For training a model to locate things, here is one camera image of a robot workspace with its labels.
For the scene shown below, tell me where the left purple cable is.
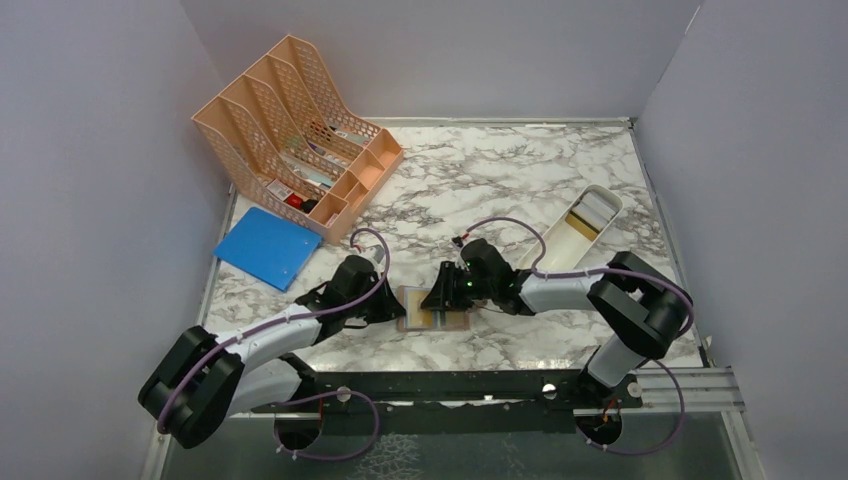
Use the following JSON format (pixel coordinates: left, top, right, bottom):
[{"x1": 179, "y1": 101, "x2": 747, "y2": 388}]
[{"x1": 155, "y1": 227, "x2": 392, "y2": 435}]

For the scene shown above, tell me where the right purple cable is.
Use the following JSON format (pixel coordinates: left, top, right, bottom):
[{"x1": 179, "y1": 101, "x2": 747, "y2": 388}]
[{"x1": 457, "y1": 216, "x2": 697, "y2": 339}]

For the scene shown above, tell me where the purple cable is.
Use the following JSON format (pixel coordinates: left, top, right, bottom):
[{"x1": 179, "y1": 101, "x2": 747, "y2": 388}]
[
  {"x1": 155, "y1": 227, "x2": 392, "y2": 435},
  {"x1": 457, "y1": 216, "x2": 697, "y2": 339}
]

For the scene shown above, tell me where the peach plastic file organizer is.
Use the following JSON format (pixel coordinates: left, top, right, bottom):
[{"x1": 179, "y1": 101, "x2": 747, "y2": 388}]
[{"x1": 192, "y1": 35, "x2": 404, "y2": 243}]

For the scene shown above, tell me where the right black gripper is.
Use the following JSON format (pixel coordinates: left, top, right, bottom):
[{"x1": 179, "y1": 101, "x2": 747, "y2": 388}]
[{"x1": 420, "y1": 260, "x2": 496, "y2": 312}]

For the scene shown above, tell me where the stack of cards in tray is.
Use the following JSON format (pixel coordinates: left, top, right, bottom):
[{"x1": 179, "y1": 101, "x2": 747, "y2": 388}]
[{"x1": 564, "y1": 186, "x2": 622, "y2": 241}]

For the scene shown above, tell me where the red item in organizer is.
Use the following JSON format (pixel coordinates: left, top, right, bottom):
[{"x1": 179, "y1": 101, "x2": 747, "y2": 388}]
[{"x1": 284, "y1": 194, "x2": 318, "y2": 214}]

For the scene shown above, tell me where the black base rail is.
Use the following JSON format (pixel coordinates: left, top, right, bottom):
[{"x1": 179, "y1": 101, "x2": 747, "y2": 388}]
[{"x1": 255, "y1": 369, "x2": 643, "y2": 436}]

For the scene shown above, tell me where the brown leather card holder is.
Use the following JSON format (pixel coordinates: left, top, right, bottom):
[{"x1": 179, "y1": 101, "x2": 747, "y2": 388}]
[{"x1": 396, "y1": 285, "x2": 470, "y2": 332}]

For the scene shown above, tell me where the blue folder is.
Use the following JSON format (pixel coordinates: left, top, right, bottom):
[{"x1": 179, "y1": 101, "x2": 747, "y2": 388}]
[{"x1": 214, "y1": 207, "x2": 322, "y2": 292}]

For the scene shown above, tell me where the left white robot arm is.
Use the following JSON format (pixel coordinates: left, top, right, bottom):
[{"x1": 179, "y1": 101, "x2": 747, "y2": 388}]
[{"x1": 138, "y1": 255, "x2": 406, "y2": 449}]

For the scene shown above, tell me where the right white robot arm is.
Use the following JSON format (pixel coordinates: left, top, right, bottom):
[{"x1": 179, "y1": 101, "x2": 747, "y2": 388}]
[{"x1": 420, "y1": 239, "x2": 693, "y2": 407}]

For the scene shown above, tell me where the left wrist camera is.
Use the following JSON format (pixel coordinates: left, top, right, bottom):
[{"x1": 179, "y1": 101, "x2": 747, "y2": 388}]
[{"x1": 361, "y1": 245, "x2": 386, "y2": 270}]

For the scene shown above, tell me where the white plastic tray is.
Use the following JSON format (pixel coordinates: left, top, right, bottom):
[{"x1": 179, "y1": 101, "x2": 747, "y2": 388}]
[{"x1": 537, "y1": 185, "x2": 623, "y2": 272}]

